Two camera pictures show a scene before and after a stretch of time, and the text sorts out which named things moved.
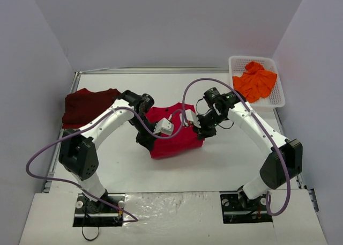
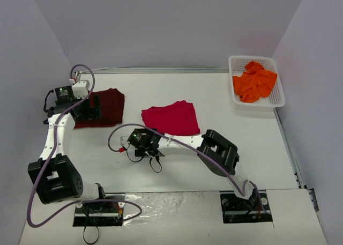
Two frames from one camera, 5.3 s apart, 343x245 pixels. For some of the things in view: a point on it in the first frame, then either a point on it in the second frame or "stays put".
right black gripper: (204, 131) → (141, 151)
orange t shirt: (255, 82) stays put
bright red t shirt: (184, 138) stays put
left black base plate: (95, 214) stays put
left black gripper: (146, 139) → (94, 107)
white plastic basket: (237, 65) stays put
